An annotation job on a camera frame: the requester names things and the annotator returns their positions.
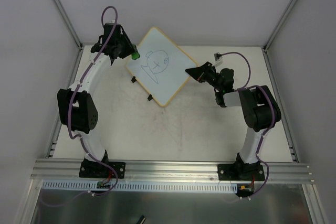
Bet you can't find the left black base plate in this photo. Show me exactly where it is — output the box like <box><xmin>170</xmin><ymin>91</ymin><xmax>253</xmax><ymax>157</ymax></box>
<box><xmin>79</xmin><ymin>159</ymin><xmax>126</xmax><ymax>179</ymax></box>

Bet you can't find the green whiteboard eraser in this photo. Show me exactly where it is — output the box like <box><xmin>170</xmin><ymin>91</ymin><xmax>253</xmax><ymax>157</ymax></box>
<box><xmin>131</xmin><ymin>51</ymin><xmax>140</xmax><ymax>60</ymax></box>

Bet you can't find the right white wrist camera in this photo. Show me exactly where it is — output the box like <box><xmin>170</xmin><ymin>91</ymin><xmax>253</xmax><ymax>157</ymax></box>
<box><xmin>214</xmin><ymin>52</ymin><xmax>223</xmax><ymax>67</ymax></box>

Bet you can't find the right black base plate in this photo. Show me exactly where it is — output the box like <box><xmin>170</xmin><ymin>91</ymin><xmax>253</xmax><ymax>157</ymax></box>
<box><xmin>217</xmin><ymin>162</ymin><xmax>265</xmax><ymax>182</ymax></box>

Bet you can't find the white whiteboard with yellow frame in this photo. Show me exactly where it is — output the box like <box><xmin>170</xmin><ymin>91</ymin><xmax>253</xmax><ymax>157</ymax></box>
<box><xmin>126</xmin><ymin>27</ymin><xmax>198</xmax><ymax>107</ymax></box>

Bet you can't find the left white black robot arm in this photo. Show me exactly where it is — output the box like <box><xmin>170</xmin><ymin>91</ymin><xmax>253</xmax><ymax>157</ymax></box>
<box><xmin>57</xmin><ymin>23</ymin><xmax>140</xmax><ymax>177</ymax></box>

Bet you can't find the white slotted cable duct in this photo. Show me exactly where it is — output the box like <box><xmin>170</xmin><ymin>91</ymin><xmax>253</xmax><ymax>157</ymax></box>
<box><xmin>41</xmin><ymin>179</ymin><xmax>238</xmax><ymax>194</ymax></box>

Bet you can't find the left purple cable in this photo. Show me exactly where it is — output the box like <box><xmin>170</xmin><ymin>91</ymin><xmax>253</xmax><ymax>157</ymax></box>
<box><xmin>40</xmin><ymin>5</ymin><xmax>119</xmax><ymax>206</ymax></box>

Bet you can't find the purple cable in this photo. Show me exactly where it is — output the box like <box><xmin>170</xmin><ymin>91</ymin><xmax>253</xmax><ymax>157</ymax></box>
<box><xmin>222</xmin><ymin>52</ymin><xmax>278</xmax><ymax>201</ymax></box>
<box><xmin>40</xmin><ymin>5</ymin><xmax>119</xmax><ymax>206</ymax></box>

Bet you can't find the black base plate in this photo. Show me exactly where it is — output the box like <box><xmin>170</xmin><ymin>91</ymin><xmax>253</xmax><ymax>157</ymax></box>
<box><xmin>217</xmin><ymin>162</ymin><xmax>265</xmax><ymax>182</ymax></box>
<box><xmin>79</xmin><ymin>159</ymin><xmax>126</xmax><ymax>179</ymax></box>

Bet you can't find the aluminium frame post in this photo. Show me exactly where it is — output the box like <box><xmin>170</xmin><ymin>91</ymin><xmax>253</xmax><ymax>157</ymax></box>
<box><xmin>263</xmin><ymin>0</ymin><xmax>299</xmax><ymax>52</ymax></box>
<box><xmin>52</xmin><ymin>0</ymin><xmax>83</xmax><ymax>49</ymax></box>

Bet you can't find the left aluminium frame post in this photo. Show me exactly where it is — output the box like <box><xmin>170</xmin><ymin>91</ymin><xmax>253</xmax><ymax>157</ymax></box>
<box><xmin>52</xmin><ymin>0</ymin><xmax>83</xmax><ymax>49</ymax></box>

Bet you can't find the aluminium mounting rail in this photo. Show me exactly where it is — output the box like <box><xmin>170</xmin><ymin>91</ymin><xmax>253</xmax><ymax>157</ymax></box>
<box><xmin>30</xmin><ymin>158</ymin><xmax>315</xmax><ymax>184</ymax></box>

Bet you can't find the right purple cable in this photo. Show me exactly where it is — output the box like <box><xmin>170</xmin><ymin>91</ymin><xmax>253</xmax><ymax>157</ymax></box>
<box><xmin>222</xmin><ymin>52</ymin><xmax>278</xmax><ymax>201</ymax></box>

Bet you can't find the right aluminium frame post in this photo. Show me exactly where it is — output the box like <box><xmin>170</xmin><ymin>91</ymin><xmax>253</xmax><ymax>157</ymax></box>
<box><xmin>263</xmin><ymin>0</ymin><xmax>299</xmax><ymax>52</ymax></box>

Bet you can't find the small black object at bottom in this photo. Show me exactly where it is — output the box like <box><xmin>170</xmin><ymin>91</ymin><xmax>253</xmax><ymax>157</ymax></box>
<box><xmin>136</xmin><ymin>215</ymin><xmax>146</xmax><ymax>224</ymax></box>

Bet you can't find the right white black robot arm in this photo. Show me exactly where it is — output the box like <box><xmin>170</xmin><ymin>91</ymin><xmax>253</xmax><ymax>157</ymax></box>
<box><xmin>185</xmin><ymin>62</ymin><xmax>281</xmax><ymax>181</ymax></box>

